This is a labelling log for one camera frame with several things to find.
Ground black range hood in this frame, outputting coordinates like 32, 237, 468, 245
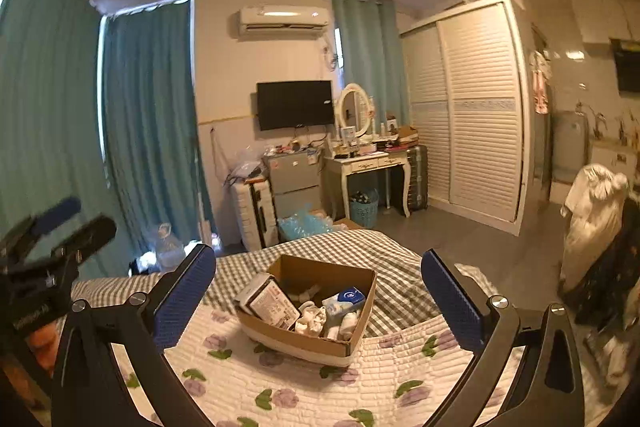
610, 38, 640, 94

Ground clear plastic bag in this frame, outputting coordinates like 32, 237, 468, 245
230, 147, 266, 185

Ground blue and white tissue packet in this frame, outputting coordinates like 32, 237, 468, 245
322, 287, 368, 315

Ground white packaged box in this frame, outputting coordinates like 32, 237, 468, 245
235, 273, 301, 332

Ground grey mini fridge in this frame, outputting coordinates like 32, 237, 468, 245
262, 152, 323, 228

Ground white cloth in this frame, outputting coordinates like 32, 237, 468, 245
294, 284, 323, 304

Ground blue plastic bags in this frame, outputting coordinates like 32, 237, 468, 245
277, 204, 333, 242

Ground white louvred wardrobe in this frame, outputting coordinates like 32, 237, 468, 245
400, 0, 531, 235

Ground wide teal curtain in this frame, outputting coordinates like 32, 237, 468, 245
0, 0, 126, 278

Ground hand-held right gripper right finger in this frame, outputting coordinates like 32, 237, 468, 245
420, 248, 586, 427

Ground white air conditioner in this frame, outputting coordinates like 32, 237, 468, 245
236, 5, 332, 40

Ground clear water jug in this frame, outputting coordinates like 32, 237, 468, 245
150, 222, 185, 265

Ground blue laundry basket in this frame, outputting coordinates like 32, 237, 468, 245
349, 188, 379, 229

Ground white sock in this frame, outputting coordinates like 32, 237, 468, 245
295, 302, 328, 336
322, 307, 361, 341

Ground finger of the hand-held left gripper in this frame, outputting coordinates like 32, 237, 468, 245
0, 197, 82, 258
42, 215, 118, 269

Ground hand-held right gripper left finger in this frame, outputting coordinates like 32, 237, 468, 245
50, 243, 218, 427

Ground person's left hand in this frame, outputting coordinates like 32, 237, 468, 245
25, 324, 64, 374

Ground silver suitcase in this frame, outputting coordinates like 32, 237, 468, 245
402, 144, 430, 212

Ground white dressing table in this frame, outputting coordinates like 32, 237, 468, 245
324, 152, 412, 220

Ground brown cardboard box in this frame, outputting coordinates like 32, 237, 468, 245
234, 254, 378, 368

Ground black wall television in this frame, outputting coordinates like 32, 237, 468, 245
256, 80, 335, 132

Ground grey checked blanket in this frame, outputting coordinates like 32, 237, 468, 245
70, 229, 481, 338

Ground white ribbed suitcase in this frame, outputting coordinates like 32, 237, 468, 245
231, 177, 278, 253

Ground teal window curtain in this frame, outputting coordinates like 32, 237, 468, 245
100, 0, 201, 253

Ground white wall cabinets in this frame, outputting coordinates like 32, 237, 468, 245
570, 0, 640, 45

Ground oval white vanity mirror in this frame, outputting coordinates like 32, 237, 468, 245
336, 83, 375, 142

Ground pink hanging clothes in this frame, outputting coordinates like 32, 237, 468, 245
530, 51, 551, 114

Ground grey washing machine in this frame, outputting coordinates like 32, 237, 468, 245
550, 109, 588, 185

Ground narrow light teal curtain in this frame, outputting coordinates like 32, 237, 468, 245
332, 0, 411, 142

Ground floral quilted bed mat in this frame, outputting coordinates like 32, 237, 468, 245
107, 294, 538, 427

